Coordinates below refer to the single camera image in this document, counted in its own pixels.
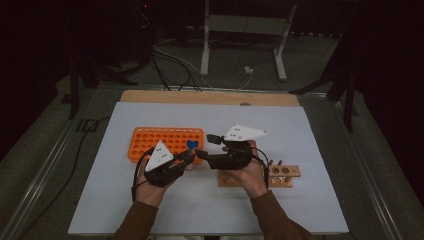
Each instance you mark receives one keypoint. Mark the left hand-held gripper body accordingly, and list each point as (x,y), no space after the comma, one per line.
(160,156)

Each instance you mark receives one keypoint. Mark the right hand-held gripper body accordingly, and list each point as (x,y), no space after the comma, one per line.
(243,132)

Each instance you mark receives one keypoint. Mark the blue-capped test tube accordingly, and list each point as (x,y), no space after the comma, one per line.
(189,144)
(196,144)

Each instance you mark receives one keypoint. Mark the orange plastic tube rack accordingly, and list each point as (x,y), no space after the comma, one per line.
(150,138)

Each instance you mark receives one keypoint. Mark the wooden tube rack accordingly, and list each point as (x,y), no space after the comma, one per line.
(283,173)

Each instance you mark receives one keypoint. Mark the person's left hand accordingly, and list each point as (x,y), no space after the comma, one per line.
(150,195)

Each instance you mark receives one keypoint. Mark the person's right hand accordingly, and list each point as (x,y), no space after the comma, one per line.
(255,176)

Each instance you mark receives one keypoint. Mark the white table mat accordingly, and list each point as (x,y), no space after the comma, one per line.
(233,113)

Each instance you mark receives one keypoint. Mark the white plug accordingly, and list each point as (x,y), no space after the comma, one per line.
(248,69)

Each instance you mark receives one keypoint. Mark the grey metal stand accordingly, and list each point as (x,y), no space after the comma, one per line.
(246,25)

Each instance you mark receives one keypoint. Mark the black tripod stand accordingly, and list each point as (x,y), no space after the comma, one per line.
(349,106)
(74,90)

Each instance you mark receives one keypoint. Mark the dark equipment stand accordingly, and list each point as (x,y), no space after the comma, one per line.
(145,30)

